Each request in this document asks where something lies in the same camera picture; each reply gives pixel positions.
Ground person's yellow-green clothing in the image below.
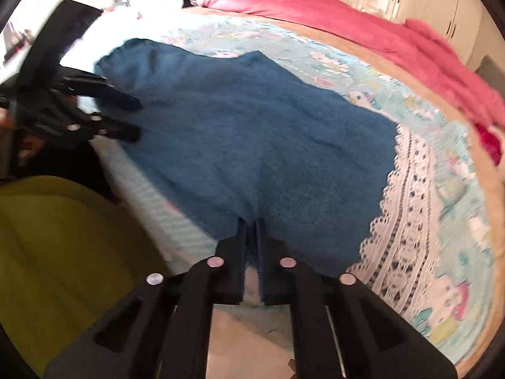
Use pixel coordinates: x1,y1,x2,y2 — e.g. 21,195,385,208
0,176,170,377

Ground blue denim pants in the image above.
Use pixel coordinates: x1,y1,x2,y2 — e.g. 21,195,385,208
93,38,399,279

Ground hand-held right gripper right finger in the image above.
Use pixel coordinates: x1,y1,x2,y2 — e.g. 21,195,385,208
256,218,458,379

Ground red cloth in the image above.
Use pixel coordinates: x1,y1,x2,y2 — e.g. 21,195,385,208
475,122,505,166

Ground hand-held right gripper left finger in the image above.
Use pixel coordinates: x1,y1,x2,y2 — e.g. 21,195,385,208
43,218,248,379

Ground grey pillow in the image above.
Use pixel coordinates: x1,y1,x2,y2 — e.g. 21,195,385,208
475,54,505,87

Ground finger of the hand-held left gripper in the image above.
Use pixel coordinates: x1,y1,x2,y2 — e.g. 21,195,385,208
59,66,143,112
74,110,142,143

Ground cartoon printed blanket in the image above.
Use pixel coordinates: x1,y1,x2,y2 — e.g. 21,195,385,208
59,10,498,368

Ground pink comforter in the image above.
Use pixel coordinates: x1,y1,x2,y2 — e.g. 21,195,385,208
195,0,505,135

